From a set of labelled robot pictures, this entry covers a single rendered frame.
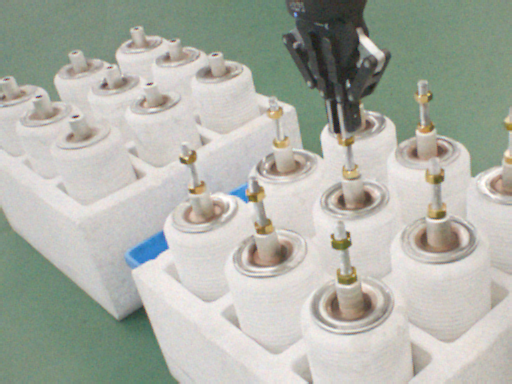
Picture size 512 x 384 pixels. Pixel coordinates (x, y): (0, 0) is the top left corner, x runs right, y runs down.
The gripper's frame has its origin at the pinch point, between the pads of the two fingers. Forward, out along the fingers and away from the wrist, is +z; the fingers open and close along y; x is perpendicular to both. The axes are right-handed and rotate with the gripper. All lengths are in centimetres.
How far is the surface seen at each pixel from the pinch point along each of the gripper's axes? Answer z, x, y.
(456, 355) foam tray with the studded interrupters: 17.2, -5.8, 18.1
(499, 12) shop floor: 36, 107, -61
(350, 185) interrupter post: 7.6, -1.0, 0.6
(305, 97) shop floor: 35, 46, -68
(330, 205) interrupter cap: 9.8, -2.7, -1.1
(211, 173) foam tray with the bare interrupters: 20.5, 1.9, -35.2
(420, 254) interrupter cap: 9.9, -3.2, 12.1
